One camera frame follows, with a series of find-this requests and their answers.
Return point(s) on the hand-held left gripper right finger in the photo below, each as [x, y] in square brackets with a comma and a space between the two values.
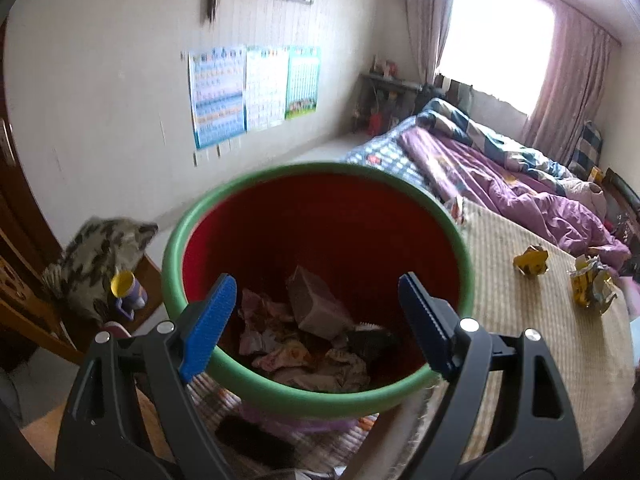
[425, 325]

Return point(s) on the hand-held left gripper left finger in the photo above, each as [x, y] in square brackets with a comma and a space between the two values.
[210, 325]

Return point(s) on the green red plastic bin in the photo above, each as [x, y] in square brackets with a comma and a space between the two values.
[320, 220]

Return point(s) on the pink crumpled bag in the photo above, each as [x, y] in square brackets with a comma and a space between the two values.
[262, 315]

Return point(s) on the dark crumpled wrapper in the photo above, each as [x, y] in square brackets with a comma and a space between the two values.
[372, 342]

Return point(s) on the yellow purple cup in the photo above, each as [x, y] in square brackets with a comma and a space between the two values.
[129, 292]

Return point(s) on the grey pink crumpled wrapper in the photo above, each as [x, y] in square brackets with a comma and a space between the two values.
[345, 370]

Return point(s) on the pink white small object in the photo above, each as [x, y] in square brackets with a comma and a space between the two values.
[116, 331]

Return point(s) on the beige woven mat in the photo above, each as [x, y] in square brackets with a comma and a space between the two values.
[525, 340]

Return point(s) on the small red white wrapper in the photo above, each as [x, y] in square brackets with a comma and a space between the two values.
[457, 210]

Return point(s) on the leaf patterned pillow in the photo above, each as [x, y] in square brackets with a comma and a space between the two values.
[95, 255]

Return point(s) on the striped mattress cloth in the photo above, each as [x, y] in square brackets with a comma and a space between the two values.
[330, 442]

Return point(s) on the purple blanket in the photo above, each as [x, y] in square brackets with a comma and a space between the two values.
[505, 195]

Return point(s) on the yellow silver crumpled wrapper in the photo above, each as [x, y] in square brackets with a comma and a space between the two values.
[592, 285]

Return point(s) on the blue checked bed sheet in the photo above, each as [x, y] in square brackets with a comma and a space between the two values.
[385, 152]

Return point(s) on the wooden chair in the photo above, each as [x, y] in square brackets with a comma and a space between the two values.
[30, 305]

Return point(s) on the patchwork quilt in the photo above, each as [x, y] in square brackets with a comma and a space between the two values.
[505, 147]

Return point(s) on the white pillow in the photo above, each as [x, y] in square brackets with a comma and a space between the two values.
[585, 195]

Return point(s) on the red container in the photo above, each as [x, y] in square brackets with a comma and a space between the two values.
[376, 124]

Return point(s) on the small yellow box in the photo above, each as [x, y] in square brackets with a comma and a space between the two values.
[596, 175]

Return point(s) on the dark bag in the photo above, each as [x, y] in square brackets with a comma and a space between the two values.
[430, 97]

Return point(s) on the dark headboard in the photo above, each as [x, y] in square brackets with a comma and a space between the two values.
[625, 192]

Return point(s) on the blue checked cushion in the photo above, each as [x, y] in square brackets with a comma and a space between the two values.
[586, 145]

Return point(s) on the pink curtain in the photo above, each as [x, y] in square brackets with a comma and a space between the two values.
[565, 80]
[425, 15]

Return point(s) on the bright window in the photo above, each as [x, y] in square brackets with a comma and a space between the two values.
[495, 40]

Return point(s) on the white wall sockets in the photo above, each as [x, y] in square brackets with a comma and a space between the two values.
[215, 152]

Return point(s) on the blue wall poster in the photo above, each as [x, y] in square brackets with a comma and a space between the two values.
[217, 97]

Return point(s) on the white wall poster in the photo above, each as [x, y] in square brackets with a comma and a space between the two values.
[267, 87]

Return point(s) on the dark wall shelf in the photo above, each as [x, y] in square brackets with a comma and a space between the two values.
[387, 82]

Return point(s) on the green wall poster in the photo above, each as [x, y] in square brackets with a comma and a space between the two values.
[302, 82]

